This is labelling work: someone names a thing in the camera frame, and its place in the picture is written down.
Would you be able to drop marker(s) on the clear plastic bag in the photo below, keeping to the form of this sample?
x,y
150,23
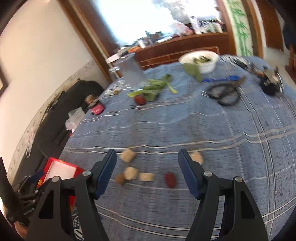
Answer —
x,y
75,117

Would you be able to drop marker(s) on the blue plaid tablecloth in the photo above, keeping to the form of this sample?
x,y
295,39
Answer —
x,y
254,139

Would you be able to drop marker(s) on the beige block middle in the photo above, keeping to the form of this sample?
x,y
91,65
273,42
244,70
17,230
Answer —
x,y
130,173

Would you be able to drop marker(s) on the white bowl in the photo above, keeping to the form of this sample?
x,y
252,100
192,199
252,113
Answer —
x,y
205,60

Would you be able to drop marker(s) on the beige block far left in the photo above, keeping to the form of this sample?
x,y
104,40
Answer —
x,y
127,155

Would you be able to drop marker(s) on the small red date fruit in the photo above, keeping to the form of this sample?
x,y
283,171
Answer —
x,y
170,180

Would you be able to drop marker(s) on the black sofa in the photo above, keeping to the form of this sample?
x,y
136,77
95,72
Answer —
x,y
52,136

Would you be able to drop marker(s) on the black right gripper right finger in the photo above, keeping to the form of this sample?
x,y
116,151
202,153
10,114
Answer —
x,y
227,209

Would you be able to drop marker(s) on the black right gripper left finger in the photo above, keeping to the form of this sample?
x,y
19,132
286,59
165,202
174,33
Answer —
x,y
52,219

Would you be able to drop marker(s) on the red fruit by vegetable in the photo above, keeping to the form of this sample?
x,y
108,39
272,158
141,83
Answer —
x,y
139,99

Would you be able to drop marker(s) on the red gift box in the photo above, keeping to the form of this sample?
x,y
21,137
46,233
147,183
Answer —
x,y
55,167

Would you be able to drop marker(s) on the clear plastic pitcher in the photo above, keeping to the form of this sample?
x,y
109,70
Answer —
x,y
129,71

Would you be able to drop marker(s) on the small brown kiwi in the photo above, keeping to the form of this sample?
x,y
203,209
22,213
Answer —
x,y
120,179

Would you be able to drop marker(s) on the wooden sideboard counter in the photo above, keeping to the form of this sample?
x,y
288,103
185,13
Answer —
x,y
170,51

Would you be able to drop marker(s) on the green leaf on bowl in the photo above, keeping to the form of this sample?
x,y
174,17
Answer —
x,y
193,70

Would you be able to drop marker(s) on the green leafy vegetable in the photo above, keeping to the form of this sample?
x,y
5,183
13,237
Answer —
x,y
151,91

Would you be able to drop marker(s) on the black scissors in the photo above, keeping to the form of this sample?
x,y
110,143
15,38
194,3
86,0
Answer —
x,y
226,93

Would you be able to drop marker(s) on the beige block small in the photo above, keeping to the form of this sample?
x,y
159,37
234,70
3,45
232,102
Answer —
x,y
147,177

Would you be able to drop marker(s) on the beige polygon block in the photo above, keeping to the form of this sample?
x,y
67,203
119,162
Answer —
x,y
197,157

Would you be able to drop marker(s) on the black cup with items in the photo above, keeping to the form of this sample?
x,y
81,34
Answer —
x,y
270,81

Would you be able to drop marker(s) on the blue pen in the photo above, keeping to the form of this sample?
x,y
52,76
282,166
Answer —
x,y
229,78

